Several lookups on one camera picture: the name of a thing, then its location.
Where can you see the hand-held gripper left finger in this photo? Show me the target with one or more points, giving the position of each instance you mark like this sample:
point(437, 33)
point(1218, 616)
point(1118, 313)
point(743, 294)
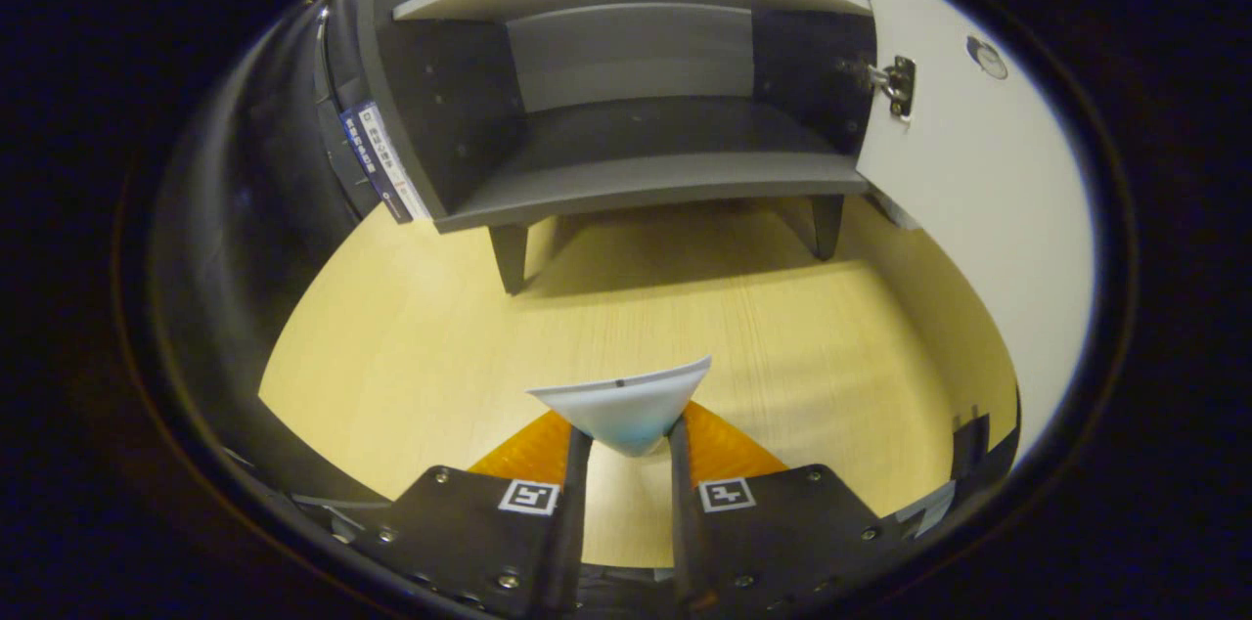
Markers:
point(572, 522)

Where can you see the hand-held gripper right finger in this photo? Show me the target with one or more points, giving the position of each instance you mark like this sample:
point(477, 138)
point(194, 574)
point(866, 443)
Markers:
point(685, 522)

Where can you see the blue white triangular packet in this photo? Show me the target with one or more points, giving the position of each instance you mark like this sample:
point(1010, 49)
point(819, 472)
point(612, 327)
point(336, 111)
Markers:
point(626, 405)

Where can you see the white cabinet door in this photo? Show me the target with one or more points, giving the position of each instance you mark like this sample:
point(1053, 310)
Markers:
point(978, 209)

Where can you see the grey cabinet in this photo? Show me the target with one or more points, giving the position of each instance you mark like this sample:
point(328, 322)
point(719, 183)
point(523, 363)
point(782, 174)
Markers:
point(636, 180)

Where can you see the white book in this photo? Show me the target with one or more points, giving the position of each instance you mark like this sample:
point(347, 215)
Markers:
point(396, 165)

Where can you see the dark blue book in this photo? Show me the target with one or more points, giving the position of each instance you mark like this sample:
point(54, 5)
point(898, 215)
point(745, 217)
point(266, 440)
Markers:
point(367, 155)

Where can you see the black backdrop cloth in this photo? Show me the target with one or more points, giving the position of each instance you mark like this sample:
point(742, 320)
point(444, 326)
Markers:
point(245, 229)

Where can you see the metal door hinge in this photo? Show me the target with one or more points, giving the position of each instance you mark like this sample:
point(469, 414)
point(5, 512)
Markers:
point(902, 84)

